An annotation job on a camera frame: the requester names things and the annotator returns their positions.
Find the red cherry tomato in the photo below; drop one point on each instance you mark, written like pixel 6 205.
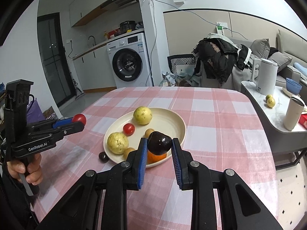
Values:
pixel 128 129
pixel 79 118

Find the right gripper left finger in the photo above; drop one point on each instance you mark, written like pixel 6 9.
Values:
pixel 98 200

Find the pink checkered tablecloth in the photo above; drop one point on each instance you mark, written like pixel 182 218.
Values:
pixel 223 131

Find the red cherry tomato front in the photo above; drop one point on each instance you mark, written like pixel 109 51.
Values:
pixel 128 129

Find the purple bag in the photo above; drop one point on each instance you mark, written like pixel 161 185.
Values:
pixel 34 113

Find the person left hand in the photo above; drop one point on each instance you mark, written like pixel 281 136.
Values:
pixel 35 175

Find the beige tumbler cup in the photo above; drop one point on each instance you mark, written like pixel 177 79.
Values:
pixel 294 111

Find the blue bowl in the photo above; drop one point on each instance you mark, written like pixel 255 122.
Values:
pixel 293 86

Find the dark plum front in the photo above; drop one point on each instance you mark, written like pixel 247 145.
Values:
pixel 158 143

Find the smooth yellow-green guava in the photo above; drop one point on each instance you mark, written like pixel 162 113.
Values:
pixel 143 115

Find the pile of dark clothes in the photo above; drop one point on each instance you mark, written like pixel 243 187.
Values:
pixel 217 55

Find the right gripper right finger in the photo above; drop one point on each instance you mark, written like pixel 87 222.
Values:
pixel 240 208

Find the wrinkled yellow guava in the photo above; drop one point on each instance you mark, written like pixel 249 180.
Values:
pixel 117 142

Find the black rice cooker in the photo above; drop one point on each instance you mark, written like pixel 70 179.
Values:
pixel 127 25

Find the grey sofa pillow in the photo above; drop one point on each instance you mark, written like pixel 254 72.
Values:
pixel 261 48

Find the grey side table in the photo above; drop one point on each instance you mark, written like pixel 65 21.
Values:
pixel 288 147

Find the brown longan front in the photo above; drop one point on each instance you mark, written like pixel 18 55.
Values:
pixel 127 151

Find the kitchen range hood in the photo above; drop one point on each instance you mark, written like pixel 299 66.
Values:
pixel 113 5

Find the white washing machine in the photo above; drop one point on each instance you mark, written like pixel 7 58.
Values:
pixel 129 61

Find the cream round plate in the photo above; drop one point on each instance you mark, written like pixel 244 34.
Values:
pixel 165 121

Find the yellow fruit on side table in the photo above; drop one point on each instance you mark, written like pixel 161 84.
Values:
pixel 270 101

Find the grey sofa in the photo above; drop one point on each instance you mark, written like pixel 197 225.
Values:
pixel 290 56

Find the dark plum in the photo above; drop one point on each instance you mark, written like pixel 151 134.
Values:
pixel 103 157
pixel 158 143

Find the black mesh chair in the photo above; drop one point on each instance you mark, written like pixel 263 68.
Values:
pixel 183 64

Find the white electric kettle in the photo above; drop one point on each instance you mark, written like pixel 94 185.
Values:
pixel 264 74

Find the red box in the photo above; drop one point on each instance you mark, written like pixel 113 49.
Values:
pixel 303 120

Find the brown longan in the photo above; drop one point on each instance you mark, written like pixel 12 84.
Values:
pixel 127 151
pixel 148 132

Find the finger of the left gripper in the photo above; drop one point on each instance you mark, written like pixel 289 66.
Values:
pixel 51 126
pixel 60 129

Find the orange mandarin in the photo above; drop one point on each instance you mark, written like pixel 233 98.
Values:
pixel 152 158

